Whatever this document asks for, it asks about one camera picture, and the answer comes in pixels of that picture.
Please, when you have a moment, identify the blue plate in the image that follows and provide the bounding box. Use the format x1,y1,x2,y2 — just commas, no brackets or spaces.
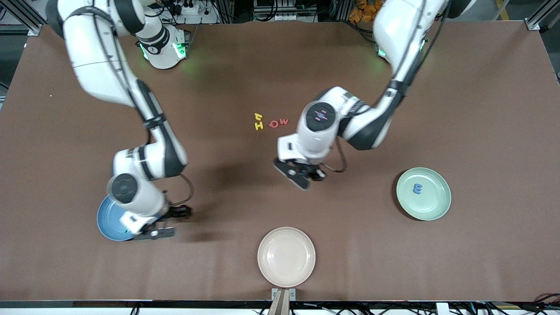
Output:
97,194,137,242

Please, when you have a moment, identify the beige plate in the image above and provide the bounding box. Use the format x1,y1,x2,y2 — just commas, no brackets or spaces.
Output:
257,227,316,288

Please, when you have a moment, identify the green plate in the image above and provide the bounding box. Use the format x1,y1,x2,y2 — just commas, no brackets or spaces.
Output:
396,167,452,221

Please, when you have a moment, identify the brown table mat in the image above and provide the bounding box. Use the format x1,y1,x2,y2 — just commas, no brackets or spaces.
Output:
0,21,560,302

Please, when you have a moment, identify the grey equipment rack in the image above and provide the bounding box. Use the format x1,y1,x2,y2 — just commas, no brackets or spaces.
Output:
253,0,318,22

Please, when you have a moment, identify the orange snack bag pile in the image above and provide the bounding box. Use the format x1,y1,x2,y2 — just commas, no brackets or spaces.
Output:
349,0,381,23

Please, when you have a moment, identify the white power strip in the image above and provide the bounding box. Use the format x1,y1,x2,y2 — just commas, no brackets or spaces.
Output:
173,0,218,25

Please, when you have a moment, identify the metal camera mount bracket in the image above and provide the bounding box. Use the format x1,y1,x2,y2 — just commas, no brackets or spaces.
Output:
271,288,296,315

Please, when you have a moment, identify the aluminium frame profile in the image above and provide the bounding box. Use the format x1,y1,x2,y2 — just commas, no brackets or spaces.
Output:
525,0,560,31
0,0,49,36

